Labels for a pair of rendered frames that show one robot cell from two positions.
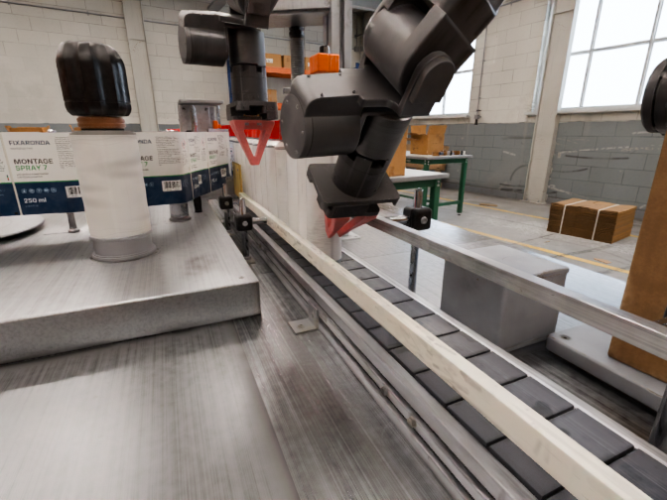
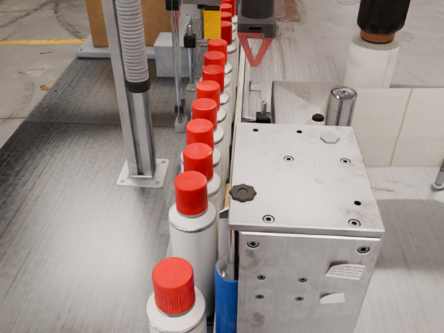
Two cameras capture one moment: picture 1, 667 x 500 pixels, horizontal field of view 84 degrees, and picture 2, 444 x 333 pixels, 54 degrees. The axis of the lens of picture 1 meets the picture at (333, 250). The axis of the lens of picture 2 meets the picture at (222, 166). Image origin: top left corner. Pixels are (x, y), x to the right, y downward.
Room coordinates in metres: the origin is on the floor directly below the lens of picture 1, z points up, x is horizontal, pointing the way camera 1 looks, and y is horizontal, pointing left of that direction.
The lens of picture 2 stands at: (1.37, 0.45, 1.36)
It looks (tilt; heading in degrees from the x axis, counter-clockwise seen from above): 37 degrees down; 208
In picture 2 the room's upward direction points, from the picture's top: straight up
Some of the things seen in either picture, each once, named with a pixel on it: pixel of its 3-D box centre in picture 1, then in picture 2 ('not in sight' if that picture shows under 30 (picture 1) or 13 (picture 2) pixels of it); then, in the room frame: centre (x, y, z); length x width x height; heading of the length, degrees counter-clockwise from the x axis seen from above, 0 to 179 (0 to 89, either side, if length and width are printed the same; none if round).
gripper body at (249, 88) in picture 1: (249, 91); (257, 2); (0.66, 0.14, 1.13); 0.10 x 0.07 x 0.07; 24
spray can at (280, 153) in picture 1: (290, 180); (222, 74); (0.67, 0.08, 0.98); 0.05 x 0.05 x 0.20
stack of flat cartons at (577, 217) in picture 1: (590, 218); not in sight; (3.92, -2.79, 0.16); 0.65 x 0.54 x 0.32; 36
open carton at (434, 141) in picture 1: (425, 139); not in sight; (5.02, -1.19, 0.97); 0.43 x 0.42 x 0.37; 118
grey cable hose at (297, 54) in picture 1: (298, 79); (129, 13); (0.93, 0.08, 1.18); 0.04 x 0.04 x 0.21
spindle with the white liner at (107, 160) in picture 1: (107, 157); (372, 57); (0.56, 0.33, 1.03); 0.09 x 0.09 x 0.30
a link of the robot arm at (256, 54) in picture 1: (243, 50); not in sight; (0.65, 0.14, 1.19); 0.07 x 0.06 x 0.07; 121
